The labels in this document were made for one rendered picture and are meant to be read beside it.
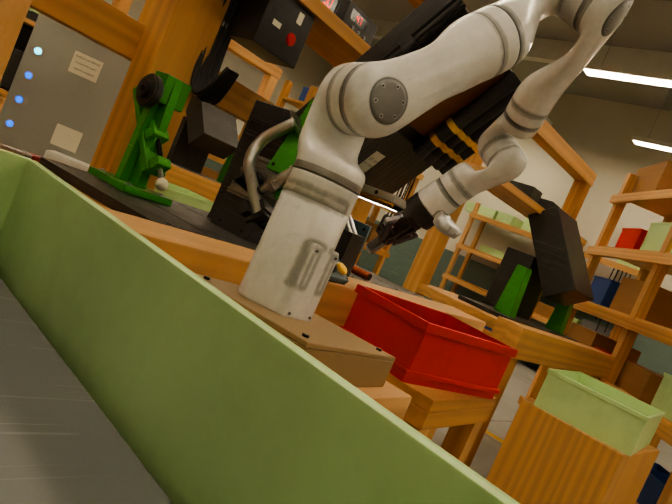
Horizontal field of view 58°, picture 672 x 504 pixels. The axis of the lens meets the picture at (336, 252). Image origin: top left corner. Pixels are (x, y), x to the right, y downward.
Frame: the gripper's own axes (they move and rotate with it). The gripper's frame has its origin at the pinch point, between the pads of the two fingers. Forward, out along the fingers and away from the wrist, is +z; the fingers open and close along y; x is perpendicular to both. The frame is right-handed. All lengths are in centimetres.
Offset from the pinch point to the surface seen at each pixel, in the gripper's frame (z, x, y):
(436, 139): -18.0, -26.3, -24.5
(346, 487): -25, 50, 82
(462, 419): 4.8, 37.2, -12.4
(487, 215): 125, -361, -879
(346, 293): 11.9, 4.2, -2.4
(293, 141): 7.7, -37.1, -2.1
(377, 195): -1.0, -17.4, -13.7
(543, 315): 130, -160, -863
